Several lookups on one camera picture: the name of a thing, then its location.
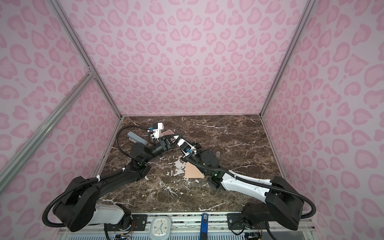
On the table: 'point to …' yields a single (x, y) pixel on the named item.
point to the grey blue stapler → (135, 138)
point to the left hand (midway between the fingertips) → (182, 135)
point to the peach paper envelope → (192, 172)
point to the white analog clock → (160, 227)
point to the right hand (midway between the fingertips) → (181, 137)
